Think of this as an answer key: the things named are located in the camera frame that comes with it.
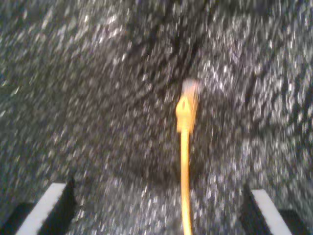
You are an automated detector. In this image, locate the yellow network cable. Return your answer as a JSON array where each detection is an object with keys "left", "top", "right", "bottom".
[{"left": 175, "top": 78, "right": 199, "bottom": 235}]

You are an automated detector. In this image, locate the black bubble mat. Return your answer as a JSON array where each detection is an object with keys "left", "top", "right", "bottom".
[{"left": 0, "top": 0, "right": 313, "bottom": 235}]

